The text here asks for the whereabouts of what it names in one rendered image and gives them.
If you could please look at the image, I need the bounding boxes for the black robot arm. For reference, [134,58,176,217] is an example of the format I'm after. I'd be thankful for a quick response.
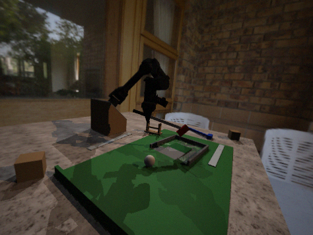
[108,58,170,107]

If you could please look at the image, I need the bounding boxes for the blue golf putter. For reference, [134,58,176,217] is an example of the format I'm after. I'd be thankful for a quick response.
[189,127,213,140]

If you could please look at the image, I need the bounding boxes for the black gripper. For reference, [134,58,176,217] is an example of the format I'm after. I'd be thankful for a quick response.
[141,90,157,123]

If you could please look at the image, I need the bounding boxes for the green putting mat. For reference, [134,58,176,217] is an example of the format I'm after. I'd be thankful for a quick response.
[64,129,233,235]

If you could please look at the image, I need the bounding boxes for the beige ball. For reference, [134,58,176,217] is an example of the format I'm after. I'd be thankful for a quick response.
[144,155,155,167]

